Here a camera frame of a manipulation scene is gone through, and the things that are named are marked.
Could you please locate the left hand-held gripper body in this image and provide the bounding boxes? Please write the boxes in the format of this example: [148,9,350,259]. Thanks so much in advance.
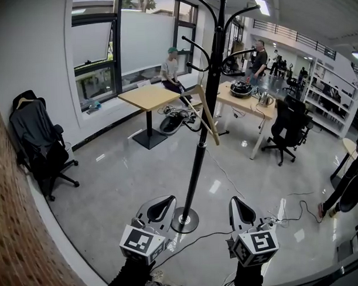
[118,217,173,268]

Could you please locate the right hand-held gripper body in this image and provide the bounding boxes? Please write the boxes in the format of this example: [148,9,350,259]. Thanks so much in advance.
[226,222,281,268]

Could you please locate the black coat rack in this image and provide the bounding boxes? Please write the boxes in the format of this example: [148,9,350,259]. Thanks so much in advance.
[163,0,270,235]

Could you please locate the light wooden hanger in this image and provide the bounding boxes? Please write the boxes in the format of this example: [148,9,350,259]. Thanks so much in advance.
[179,83,221,148]

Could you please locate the person's right forearm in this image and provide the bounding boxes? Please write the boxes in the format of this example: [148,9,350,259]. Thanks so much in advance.
[230,261,271,286]

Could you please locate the person's left forearm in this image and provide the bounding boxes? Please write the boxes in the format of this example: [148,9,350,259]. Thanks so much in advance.
[99,256,157,286]

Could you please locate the white shelving rack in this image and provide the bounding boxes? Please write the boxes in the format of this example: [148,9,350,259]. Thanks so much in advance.
[301,58,358,141]

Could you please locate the wooden hanger under grey garment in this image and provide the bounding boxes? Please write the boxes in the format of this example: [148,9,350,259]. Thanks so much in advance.
[15,96,35,111]

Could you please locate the person's patterned clothing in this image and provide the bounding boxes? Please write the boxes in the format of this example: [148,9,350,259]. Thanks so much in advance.
[141,268,175,286]

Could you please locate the grey shell casing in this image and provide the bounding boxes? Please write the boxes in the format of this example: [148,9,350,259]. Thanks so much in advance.
[159,114,187,137]

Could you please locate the black mesh office chair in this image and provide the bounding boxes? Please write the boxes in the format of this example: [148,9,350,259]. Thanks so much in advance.
[259,93,316,168]

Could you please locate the black office chair with clothes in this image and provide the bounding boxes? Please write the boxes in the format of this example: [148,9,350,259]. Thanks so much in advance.
[8,88,81,203]

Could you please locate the long wooden desk white legs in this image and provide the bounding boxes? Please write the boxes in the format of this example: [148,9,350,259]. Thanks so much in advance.
[214,79,279,162]

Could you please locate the steel electric kettle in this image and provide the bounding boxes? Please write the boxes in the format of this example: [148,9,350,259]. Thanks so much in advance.
[258,91,276,107]

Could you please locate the round light wooden table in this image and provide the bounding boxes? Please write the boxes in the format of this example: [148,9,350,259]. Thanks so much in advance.
[328,137,358,190]

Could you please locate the black round device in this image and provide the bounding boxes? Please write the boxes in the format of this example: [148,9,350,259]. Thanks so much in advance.
[229,80,254,99]

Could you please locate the grey garment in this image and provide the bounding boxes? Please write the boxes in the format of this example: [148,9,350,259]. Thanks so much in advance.
[9,98,56,155]

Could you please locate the black framed window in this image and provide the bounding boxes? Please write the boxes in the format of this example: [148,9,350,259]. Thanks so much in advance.
[71,0,202,113]

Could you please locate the black balcony railing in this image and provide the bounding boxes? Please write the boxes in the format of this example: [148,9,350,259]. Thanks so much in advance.
[253,15,339,62]

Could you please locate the thin black floor cable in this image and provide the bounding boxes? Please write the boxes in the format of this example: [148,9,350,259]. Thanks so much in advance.
[286,191,323,225]

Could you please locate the pile of tangled cables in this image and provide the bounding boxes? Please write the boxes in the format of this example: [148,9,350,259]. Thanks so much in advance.
[156,104,197,125]

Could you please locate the square wooden pedestal table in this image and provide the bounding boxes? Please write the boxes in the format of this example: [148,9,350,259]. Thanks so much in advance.
[117,83,183,152]

